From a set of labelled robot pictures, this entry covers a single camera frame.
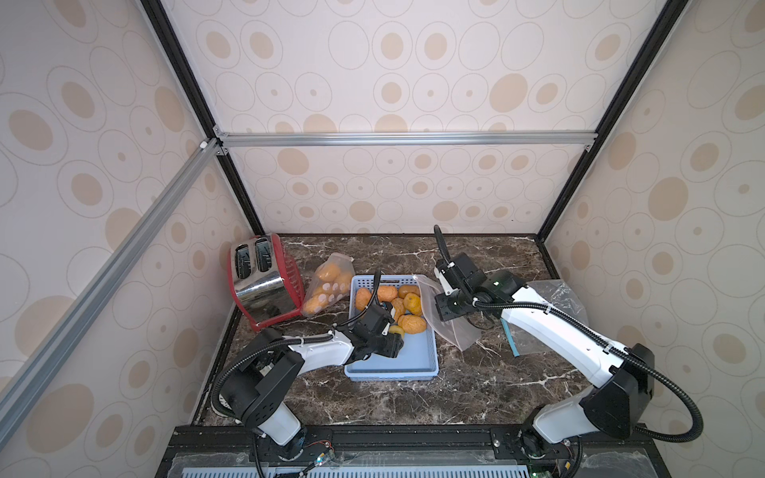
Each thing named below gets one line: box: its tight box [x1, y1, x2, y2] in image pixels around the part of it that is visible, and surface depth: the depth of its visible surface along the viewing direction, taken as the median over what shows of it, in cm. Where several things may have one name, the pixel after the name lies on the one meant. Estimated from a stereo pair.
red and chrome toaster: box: [227, 233, 305, 332], surface depth 94 cm
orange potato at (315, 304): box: [302, 295, 330, 316], surface depth 92 cm
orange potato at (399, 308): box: [391, 296, 406, 322], surface depth 96 cm
